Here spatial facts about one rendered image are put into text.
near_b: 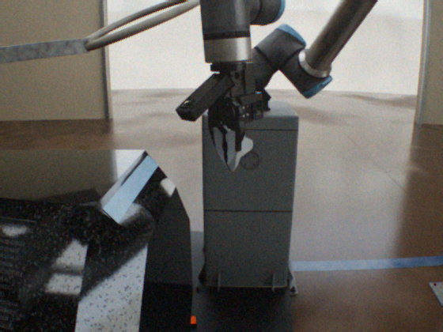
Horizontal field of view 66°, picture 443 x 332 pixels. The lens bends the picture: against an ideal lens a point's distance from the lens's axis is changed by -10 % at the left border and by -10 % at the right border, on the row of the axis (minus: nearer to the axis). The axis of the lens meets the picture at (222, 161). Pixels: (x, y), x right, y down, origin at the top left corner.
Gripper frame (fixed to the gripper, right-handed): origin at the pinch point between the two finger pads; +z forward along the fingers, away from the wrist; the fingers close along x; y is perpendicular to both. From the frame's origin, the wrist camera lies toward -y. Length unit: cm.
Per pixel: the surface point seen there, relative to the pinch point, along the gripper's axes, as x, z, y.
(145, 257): 2.9, 12.8, -20.0
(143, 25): 45, -30, 12
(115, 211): 8.4, 4.2, -21.7
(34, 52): 66, -27, -15
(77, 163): 33.8, 1.0, -18.3
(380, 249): 21, 99, 136
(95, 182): 18.9, 1.4, -20.4
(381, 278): 7, 98, 108
